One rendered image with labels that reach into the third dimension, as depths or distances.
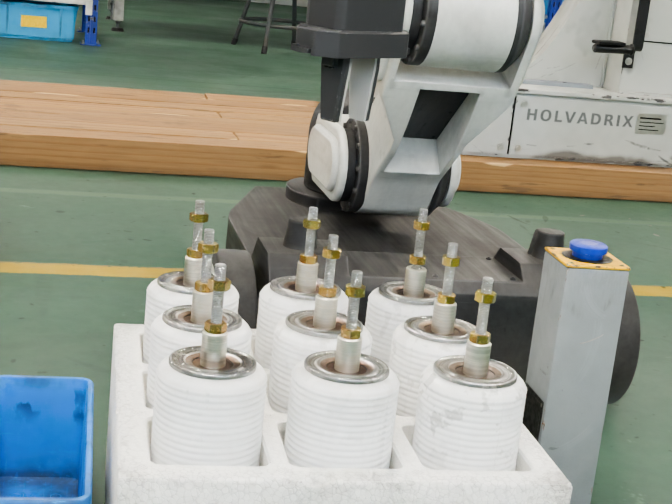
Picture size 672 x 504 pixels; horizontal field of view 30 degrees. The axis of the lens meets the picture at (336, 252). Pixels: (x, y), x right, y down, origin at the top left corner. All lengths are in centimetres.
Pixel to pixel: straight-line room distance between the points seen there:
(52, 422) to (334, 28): 56
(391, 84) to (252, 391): 67
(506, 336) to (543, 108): 170
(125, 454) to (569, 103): 244
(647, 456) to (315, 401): 72
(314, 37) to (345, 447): 36
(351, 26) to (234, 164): 198
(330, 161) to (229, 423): 86
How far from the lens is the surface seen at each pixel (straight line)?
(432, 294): 136
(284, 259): 162
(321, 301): 120
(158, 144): 306
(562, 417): 137
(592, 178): 336
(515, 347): 171
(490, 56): 161
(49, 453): 144
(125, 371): 126
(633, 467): 166
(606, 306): 134
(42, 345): 186
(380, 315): 133
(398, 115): 167
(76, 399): 141
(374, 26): 114
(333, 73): 115
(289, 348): 119
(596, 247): 133
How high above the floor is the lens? 63
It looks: 15 degrees down
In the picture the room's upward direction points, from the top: 6 degrees clockwise
